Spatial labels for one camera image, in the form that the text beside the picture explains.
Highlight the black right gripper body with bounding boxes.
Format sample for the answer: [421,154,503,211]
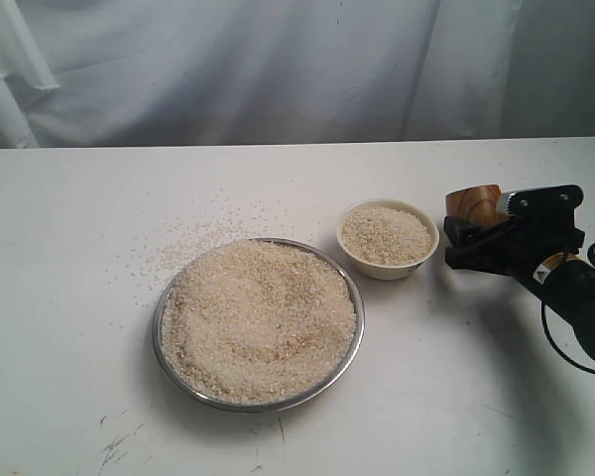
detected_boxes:
[443,208,586,291]

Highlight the brown wooden cup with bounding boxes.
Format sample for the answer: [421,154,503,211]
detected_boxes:
[445,184,507,230]

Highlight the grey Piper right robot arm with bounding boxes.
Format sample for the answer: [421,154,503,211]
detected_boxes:
[443,212,595,362]

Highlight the cream ceramic rice bowl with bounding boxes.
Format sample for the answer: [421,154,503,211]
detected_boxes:
[335,199,439,281]

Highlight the large steel rice plate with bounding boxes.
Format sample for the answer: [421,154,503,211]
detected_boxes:
[151,238,365,414]

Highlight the spilled rice grains on table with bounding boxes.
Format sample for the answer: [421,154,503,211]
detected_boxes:
[109,187,298,308]

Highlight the white backdrop cloth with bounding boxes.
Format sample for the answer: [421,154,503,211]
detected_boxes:
[0,1,595,148]

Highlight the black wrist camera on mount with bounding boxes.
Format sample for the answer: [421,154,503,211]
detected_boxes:
[496,184,584,217]

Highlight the black camera cable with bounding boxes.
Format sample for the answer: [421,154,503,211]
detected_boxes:
[539,236,595,373]

